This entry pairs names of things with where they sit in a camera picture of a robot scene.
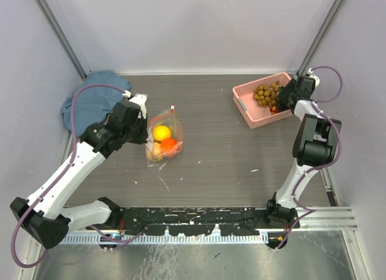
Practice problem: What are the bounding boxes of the dark grape bunch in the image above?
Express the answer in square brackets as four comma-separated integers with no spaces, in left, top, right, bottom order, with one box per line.
[276,100,289,112]

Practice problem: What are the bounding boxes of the yellow round fruit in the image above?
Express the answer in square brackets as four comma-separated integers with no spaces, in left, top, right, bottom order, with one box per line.
[153,125,172,142]

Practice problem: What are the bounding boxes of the clear zip top bag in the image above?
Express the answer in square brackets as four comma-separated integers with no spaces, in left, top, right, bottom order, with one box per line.
[145,105,183,171]

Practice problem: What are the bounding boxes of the orange-yellow peach fruit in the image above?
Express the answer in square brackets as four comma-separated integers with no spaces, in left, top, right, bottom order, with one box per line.
[146,142,163,162]

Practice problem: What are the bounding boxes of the orange persimmon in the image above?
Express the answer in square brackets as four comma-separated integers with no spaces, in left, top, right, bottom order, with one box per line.
[160,138,178,158]

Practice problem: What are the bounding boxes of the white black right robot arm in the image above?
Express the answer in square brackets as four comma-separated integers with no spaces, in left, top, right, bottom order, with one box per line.
[264,75,342,228]

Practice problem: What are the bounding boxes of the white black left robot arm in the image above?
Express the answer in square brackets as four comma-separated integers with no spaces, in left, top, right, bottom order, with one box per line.
[10,94,148,249]

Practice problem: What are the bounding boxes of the brown longan bunch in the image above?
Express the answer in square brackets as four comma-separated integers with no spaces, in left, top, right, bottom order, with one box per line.
[253,81,281,108]

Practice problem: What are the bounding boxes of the pink perforated plastic basket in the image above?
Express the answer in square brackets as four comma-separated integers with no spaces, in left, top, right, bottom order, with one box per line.
[232,72,292,129]

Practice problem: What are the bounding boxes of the blue cloth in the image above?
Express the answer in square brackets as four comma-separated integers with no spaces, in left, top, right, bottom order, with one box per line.
[74,71,131,137]

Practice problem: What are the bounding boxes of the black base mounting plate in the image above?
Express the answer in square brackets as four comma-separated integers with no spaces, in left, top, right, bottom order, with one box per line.
[95,206,298,237]

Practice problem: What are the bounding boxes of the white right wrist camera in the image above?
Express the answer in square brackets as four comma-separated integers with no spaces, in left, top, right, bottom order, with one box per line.
[306,68,320,87]

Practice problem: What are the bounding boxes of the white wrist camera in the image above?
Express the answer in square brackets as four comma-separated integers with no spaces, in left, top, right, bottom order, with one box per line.
[306,68,320,87]
[122,91,148,119]

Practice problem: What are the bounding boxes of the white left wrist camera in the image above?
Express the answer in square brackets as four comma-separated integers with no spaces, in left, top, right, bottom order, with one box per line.
[122,91,148,119]

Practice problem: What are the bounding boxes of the aluminium frame post right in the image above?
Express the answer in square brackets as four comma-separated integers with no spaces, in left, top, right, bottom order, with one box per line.
[296,0,346,75]

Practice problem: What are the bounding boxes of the aluminium frame post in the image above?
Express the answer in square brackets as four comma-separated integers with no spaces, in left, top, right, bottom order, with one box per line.
[296,0,346,75]
[35,0,87,80]

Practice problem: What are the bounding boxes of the white slotted cable duct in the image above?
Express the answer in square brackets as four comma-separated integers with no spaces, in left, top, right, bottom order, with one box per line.
[60,231,268,245]

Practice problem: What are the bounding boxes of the aluminium frame post left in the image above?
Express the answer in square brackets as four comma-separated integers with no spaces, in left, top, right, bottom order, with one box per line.
[35,0,87,80]

